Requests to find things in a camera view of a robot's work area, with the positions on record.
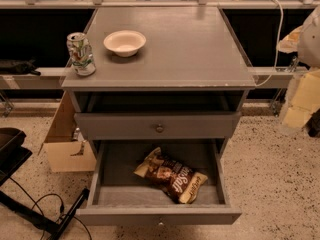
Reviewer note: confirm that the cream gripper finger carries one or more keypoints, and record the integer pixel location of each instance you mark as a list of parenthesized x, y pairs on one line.
[(302, 99), (291, 42)]

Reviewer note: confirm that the brown chip bag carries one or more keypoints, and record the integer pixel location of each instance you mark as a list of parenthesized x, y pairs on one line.
[(180, 182)]

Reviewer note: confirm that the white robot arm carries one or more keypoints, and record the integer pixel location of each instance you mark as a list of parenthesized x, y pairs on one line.
[(310, 40)]

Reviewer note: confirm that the closed grey top drawer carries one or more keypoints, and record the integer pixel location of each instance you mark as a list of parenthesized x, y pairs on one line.
[(134, 126)]

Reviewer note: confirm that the grey drawer cabinet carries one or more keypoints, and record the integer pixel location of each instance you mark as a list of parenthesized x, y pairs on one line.
[(189, 64)]

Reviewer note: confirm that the open grey middle drawer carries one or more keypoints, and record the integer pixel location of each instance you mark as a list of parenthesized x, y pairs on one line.
[(119, 197)]

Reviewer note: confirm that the white paper bowl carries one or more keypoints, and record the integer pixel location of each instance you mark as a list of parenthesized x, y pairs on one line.
[(124, 43)]

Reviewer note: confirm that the green white soda can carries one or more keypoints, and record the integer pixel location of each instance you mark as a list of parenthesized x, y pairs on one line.
[(80, 52)]

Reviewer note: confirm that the cardboard box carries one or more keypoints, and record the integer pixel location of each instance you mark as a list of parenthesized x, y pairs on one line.
[(66, 149)]

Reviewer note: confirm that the black bag on rail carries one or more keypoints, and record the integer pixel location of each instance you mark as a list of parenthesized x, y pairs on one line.
[(18, 67)]

